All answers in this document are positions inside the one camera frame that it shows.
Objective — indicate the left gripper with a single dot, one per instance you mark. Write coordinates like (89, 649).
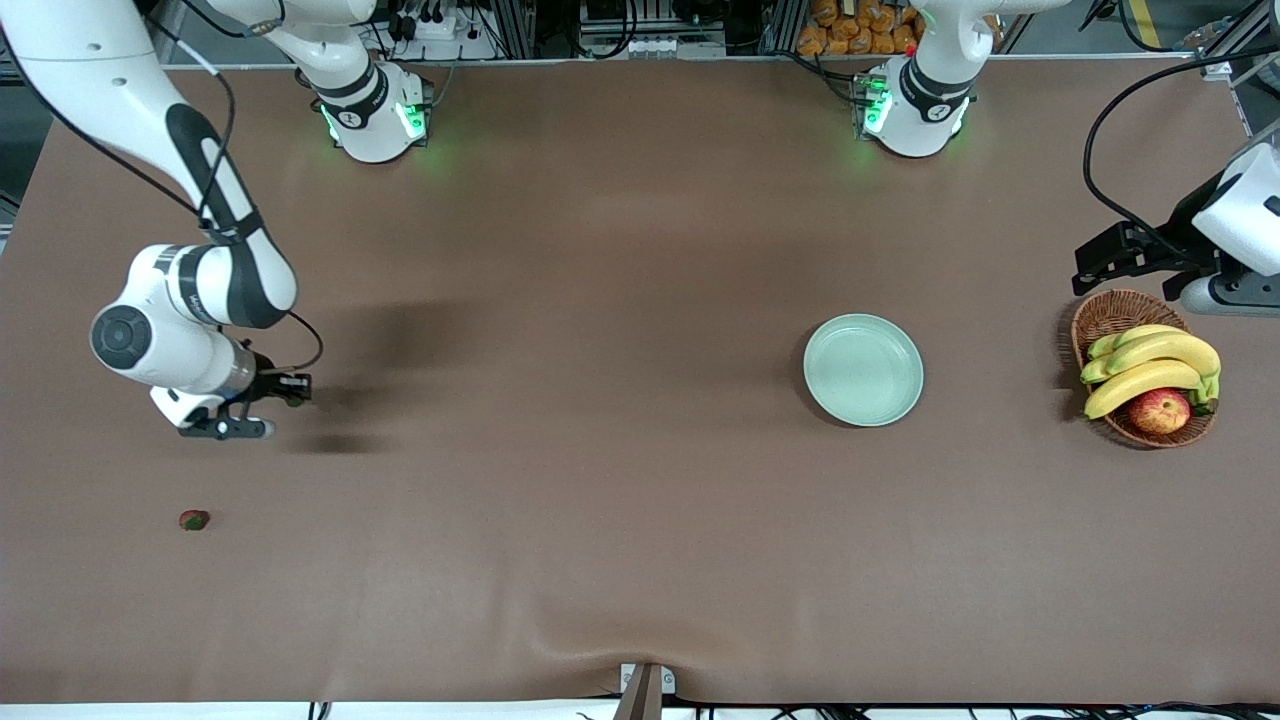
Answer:
(1176, 239)

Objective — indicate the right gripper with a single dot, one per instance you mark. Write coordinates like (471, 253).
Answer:
(263, 384)

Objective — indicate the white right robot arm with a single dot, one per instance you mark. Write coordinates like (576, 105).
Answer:
(100, 80)

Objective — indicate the light green plate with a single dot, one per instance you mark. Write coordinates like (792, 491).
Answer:
(863, 370)

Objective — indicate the brown wicker basket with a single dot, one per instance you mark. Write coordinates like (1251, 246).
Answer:
(1115, 312)

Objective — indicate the small greenish yellow banana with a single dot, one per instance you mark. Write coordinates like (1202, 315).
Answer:
(1135, 336)

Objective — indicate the large yellow banana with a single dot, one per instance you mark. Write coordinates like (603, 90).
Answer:
(1170, 350)

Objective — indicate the red apple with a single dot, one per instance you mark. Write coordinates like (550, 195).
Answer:
(1160, 412)

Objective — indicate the brown table mat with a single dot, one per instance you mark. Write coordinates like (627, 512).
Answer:
(600, 560)

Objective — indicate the white power strip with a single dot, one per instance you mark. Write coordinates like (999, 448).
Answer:
(435, 28)

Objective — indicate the white connector block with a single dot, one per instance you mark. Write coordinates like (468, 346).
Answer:
(670, 47)

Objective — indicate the silver aluminium corner frame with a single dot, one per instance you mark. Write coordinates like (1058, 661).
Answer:
(1213, 65)

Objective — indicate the silver aluminium frame post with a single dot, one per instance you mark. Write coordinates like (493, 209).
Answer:
(520, 25)
(778, 25)

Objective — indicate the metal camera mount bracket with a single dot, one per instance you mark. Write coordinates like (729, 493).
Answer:
(645, 692)

